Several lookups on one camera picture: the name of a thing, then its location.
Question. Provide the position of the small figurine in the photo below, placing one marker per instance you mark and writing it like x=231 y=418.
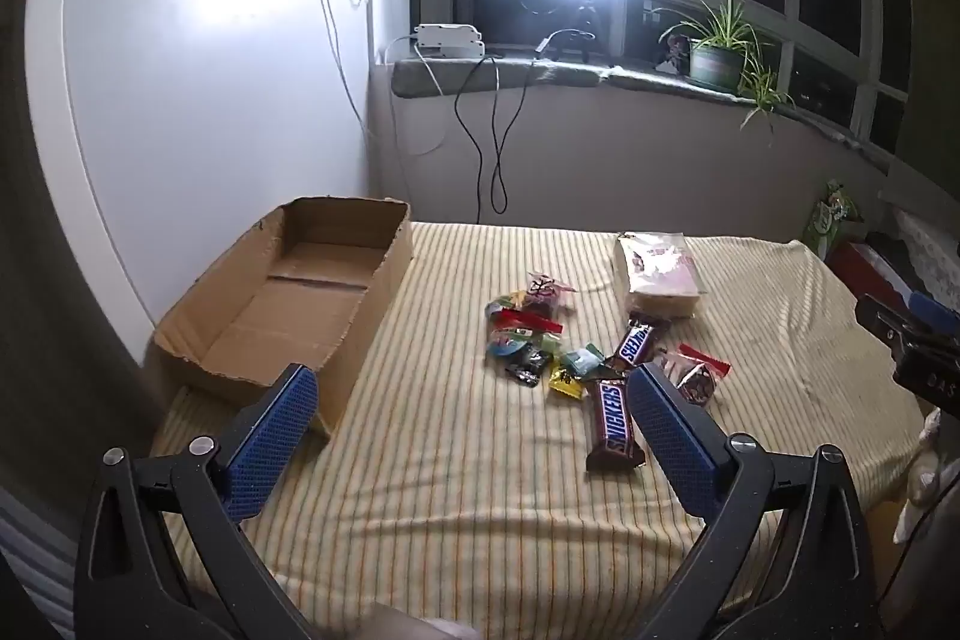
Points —
x=675 y=55

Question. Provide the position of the clear candy bag red strip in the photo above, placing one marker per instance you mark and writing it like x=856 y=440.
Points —
x=525 y=319

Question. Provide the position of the yellow candy packet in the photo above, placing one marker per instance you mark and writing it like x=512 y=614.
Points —
x=566 y=381

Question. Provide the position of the patterned pillow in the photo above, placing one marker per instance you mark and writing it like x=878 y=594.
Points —
x=934 y=250

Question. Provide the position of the small brown chocolate bar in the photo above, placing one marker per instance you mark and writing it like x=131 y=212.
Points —
x=636 y=344

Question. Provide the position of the black candy packet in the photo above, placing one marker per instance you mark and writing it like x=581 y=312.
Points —
x=529 y=364

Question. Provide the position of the large brown chocolate bar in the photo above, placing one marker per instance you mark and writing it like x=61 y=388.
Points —
x=611 y=422

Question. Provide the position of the clear red-topped snack bag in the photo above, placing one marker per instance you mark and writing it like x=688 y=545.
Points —
x=697 y=381

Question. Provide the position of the green gift bag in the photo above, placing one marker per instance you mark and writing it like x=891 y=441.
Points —
x=829 y=220

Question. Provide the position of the red box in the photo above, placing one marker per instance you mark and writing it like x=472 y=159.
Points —
x=862 y=269

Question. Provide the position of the teal candy packet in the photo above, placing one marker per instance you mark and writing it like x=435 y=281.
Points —
x=585 y=360

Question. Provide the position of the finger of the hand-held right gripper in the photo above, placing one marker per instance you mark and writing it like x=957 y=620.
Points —
x=934 y=308
x=926 y=374

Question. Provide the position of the black light tripod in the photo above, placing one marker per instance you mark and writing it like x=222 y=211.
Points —
x=581 y=21

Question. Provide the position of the white cabinet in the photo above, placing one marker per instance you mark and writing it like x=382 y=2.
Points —
x=210 y=123

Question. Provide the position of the pink wrapped candy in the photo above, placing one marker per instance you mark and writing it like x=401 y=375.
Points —
x=544 y=287

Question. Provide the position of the potted spider plant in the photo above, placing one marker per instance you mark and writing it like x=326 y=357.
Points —
x=712 y=66

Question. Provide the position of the large white snack packet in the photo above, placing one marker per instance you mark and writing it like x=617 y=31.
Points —
x=656 y=272

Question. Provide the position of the white power box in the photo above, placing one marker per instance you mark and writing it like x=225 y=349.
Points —
x=450 y=40

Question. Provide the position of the cardboard box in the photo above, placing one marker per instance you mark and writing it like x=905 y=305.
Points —
x=300 y=310

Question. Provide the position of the striped yellow blanket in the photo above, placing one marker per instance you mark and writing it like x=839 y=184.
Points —
x=450 y=460

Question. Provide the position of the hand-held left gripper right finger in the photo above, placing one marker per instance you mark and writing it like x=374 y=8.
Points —
x=671 y=437

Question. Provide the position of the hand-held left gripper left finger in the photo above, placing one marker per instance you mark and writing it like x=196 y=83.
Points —
x=274 y=437

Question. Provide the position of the white cloth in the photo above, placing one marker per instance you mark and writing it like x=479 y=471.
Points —
x=926 y=475

